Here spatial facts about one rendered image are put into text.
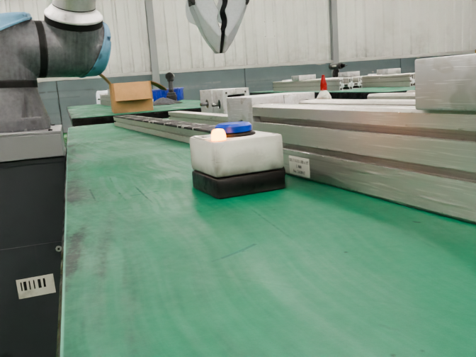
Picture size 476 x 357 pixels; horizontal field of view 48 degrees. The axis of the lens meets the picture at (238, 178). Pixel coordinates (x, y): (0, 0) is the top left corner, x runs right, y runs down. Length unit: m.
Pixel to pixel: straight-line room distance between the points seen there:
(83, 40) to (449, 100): 0.86
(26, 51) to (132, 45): 10.58
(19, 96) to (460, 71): 0.89
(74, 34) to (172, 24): 10.75
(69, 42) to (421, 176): 0.85
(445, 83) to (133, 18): 11.41
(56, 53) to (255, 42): 11.27
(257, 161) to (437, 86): 0.21
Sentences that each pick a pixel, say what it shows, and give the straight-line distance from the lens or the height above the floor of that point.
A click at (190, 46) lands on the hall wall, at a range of 11.94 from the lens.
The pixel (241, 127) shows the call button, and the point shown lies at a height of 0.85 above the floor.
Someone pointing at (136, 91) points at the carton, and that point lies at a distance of 2.79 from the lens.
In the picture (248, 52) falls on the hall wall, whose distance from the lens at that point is 12.25.
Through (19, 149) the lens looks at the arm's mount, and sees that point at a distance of 1.10.
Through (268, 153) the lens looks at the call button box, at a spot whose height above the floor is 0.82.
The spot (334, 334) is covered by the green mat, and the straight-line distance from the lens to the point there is 0.26.
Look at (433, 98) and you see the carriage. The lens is 0.44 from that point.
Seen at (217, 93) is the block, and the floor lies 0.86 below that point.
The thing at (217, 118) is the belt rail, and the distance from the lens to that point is 1.46.
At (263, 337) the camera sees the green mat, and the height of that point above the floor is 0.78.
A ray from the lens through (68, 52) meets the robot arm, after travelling 1.17.
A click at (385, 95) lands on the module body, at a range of 0.80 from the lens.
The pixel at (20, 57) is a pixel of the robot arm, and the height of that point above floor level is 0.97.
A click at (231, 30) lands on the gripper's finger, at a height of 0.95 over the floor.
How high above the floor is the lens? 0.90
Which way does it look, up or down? 10 degrees down
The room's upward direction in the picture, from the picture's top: 4 degrees counter-clockwise
